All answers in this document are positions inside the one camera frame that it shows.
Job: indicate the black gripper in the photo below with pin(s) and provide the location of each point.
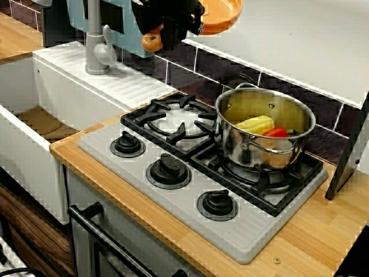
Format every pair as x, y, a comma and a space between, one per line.
161, 11

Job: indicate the orange plastic pan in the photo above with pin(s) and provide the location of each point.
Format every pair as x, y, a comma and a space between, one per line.
222, 17

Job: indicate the yellow toy corn cob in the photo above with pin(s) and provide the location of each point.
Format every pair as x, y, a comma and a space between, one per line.
256, 124

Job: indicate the teal box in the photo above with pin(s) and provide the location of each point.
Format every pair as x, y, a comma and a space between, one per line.
129, 43

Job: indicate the white backsplash shelf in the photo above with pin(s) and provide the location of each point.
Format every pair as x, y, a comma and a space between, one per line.
259, 43

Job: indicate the grey toy faucet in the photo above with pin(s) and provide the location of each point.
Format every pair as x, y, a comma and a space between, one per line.
95, 43

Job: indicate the black burner grate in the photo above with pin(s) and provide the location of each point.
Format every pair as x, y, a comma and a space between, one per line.
305, 170
138, 118

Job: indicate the black stove knob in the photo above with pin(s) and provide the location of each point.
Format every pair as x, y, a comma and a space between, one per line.
217, 202
127, 143
168, 170

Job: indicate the red toy pepper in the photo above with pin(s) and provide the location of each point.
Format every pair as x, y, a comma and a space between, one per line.
276, 132

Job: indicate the stainless steel pot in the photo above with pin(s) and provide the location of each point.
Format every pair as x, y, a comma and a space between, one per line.
259, 158

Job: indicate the small wooden counter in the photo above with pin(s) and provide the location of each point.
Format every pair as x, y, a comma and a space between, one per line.
14, 37

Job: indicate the white oven door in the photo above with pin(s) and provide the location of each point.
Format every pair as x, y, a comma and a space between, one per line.
129, 225

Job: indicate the white sink basin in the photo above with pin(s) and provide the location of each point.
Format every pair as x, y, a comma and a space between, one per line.
29, 161

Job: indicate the black hood side panel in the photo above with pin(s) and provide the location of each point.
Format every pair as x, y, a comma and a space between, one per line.
346, 161

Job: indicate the grey stove top panel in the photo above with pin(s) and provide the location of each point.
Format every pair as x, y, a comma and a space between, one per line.
248, 231

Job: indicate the wooden countertop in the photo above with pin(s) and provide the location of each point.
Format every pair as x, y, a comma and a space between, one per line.
302, 245

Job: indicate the brown wood grain table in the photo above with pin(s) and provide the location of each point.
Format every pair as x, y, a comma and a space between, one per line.
34, 231

